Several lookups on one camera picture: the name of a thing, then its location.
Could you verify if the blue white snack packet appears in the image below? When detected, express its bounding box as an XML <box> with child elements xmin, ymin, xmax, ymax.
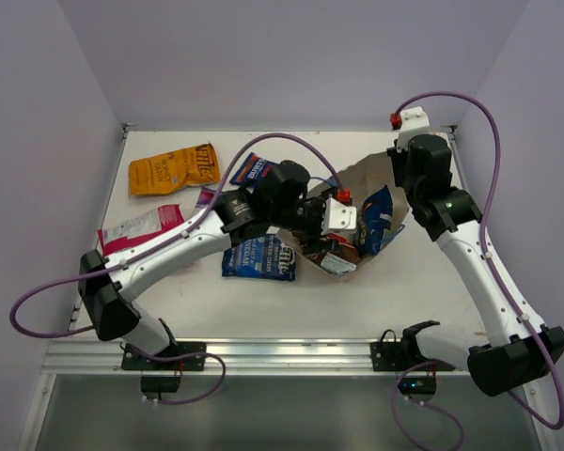
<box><xmin>221</xmin><ymin>234</ymin><xmax>296</xmax><ymax>282</ymax></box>

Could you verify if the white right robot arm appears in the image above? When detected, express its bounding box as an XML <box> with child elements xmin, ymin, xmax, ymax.
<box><xmin>388</xmin><ymin>132</ymin><xmax>564</xmax><ymax>397</ymax></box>

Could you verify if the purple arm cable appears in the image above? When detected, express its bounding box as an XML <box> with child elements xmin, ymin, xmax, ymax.
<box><xmin>8</xmin><ymin>133</ymin><xmax>227</xmax><ymax>406</ymax></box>
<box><xmin>388</xmin><ymin>90</ymin><xmax>564</xmax><ymax>447</ymax></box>

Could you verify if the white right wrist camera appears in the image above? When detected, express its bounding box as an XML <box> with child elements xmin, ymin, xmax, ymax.
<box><xmin>396</xmin><ymin>106</ymin><xmax>430</xmax><ymax>151</ymax></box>

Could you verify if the aluminium mounting rail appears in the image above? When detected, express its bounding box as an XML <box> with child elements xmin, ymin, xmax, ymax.
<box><xmin>41</xmin><ymin>336</ymin><xmax>395</xmax><ymax>377</ymax></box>

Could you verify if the orange snack packet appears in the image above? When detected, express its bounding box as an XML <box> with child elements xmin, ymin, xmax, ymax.
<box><xmin>128</xmin><ymin>143</ymin><xmax>221</xmax><ymax>197</ymax></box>

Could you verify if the black left controller box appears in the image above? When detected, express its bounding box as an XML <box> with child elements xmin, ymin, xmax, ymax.
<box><xmin>140</xmin><ymin>375</ymin><xmax>181</xmax><ymax>398</ymax></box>

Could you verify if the small blue snack packet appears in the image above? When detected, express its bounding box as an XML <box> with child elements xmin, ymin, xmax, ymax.
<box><xmin>229</xmin><ymin>152</ymin><xmax>276</xmax><ymax>187</ymax></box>

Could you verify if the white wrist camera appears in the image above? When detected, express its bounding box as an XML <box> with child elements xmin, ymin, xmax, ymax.
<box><xmin>396</xmin><ymin>106</ymin><xmax>430</xmax><ymax>151</ymax></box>
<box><xmin>321</xmin><ymin>197</ymin><xmax>357</xmax><ymax>235</ymax></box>

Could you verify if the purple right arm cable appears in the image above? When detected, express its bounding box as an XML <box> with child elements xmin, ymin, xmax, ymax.
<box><xmin>388</xmin><ymin>90</ymin><xmax>564</xmax><ymax>447</ymax></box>

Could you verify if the dark blue snack packet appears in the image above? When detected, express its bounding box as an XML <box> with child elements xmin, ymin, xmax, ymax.
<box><xmin>353</xmin><ymin>185</ymin><xmax>393</xmax><ymax>257</ymax></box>

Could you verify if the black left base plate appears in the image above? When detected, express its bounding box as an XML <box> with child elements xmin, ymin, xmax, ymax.
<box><xmin>121</xmin><ymin>341</ymin><xmax>207</xmax><ymax>372</ymax></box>

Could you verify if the black right controller box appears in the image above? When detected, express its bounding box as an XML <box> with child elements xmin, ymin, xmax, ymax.
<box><xmin>397</xmin><ymin>373</ymin><xmax>437</xmax><ymax>397</ymax></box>

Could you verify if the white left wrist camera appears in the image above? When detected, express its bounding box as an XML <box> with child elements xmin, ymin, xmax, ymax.
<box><xmin>321</xmin><ymin>197</ymin><xmax>357</xmax><ymax>235</ymax></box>

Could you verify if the brown snack packet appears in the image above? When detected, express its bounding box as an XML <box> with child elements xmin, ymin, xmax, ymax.
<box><xmin>301</xmin><ymin>234</ymin><xmax>362</xmax><ymax>275</ymax></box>

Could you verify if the purple candy packet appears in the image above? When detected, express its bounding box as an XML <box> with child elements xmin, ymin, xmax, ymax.
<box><xmin>195</xmin><ymin>187</ymin><xmax>218</xmax><ymax>210</ymax></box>

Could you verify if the pink snack packet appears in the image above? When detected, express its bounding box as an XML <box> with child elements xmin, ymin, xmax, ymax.
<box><xmin>98</xmin><ymin>204</ymin><xmax>184</xmax><ymax>256</ymax></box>

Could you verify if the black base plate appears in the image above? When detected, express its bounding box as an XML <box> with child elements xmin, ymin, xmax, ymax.
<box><xmin>121</xmin><ymin>341</ymin><xmax>207</xmax><ymax>372</ymax></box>
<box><xmin>369</xmin><ymin>321</ymin><xmax>439</xmax><ymax>372</ymax></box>

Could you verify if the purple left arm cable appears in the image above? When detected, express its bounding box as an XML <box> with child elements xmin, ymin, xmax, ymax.
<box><xmin>8</xmin><ymin>133</ymin><xmax>227</xmax><ymax>406</ymax></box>

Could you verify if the blue checkered paper bag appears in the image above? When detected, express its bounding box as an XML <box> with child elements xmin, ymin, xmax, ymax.
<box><xmin>278</xmin><ymin>152</ymin><xmax>409</xmax><ymax>280</ymax></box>

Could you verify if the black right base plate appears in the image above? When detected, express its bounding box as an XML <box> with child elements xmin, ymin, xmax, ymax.
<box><xmin>369</xmin><ymin>321</ymin><xmax>439</xmax><ymax>372</ymax></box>

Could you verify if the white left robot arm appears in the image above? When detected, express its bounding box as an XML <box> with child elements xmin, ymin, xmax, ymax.
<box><xmin>78</xmin><ymin>161</ymin><xmax>326</xmax><ymax>369</ymax></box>

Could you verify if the black controller box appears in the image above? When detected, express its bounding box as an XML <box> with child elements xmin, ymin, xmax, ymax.
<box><xmin>140</xmin><ymin>375</ymin><xmax>181</xmax><ymax>398</ymax></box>
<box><xmin>397</xmin><ymin>373</ymin><xmax>437</xmax><ymax>397</ymax></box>

